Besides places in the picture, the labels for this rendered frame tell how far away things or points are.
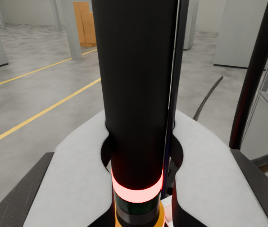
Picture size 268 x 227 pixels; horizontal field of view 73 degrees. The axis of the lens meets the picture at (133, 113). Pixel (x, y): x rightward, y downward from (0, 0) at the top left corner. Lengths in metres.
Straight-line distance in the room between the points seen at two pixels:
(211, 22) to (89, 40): 7.06
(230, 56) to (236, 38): 0.44
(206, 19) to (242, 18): 6.85
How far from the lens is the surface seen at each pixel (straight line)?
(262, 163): 0.26
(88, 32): 8.23
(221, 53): 5.60
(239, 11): 5.47
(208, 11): 12.19
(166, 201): 0.20
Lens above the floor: 1.57
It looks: 32 degrees down
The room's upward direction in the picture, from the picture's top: 1 degrees counter-clockwise
